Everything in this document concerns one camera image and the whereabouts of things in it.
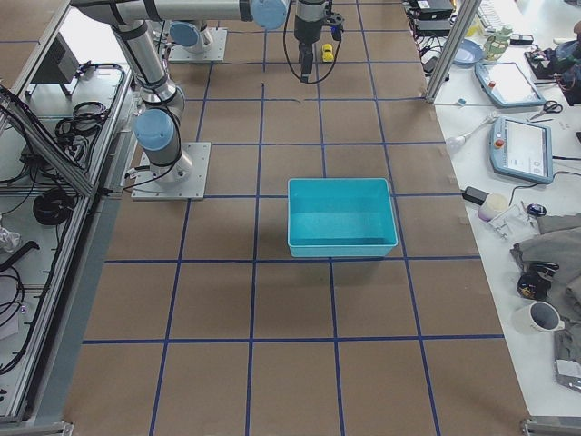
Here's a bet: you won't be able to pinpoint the teach pendant near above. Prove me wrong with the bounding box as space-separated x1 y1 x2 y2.
488 116 554 184

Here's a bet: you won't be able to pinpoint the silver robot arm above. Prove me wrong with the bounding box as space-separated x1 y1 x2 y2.
71 1 289 183

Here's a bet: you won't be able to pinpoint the yellow beetle toy car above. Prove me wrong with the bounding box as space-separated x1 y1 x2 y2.
321 43 335 64

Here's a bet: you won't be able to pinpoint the teach pendant far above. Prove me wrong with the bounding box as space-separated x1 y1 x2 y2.
474 62 546 108

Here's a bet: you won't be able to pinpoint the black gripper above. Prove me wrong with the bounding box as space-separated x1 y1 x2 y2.
299 42 314 77

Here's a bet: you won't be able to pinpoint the blue plate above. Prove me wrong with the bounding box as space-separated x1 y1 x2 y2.
453 39 484 67

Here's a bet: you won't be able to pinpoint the light blue plastic bin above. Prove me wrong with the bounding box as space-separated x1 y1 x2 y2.
287 178 399 258

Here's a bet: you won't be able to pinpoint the white mug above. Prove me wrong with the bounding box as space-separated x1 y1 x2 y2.
512 302 565 334

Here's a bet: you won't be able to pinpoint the black scissors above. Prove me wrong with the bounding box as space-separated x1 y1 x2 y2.
527 100 563 122

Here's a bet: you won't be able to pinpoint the aluminium frame post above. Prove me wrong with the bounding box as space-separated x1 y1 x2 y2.
425 0 481 103

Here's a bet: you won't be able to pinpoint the teach pendant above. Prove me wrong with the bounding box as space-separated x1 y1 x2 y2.
488 116 554 184
474 62 546 108

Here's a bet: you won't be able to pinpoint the white light bulb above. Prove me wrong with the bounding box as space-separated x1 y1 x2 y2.
446 112 499 154

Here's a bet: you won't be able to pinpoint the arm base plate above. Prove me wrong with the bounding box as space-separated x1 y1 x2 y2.
169 22 227 64
131 142 212 201

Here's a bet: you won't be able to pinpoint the black power adapter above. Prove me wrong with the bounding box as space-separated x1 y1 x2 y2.
461 186 489 206

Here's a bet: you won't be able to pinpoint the grey cloth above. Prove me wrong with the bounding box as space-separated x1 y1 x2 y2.
510 214 580 322

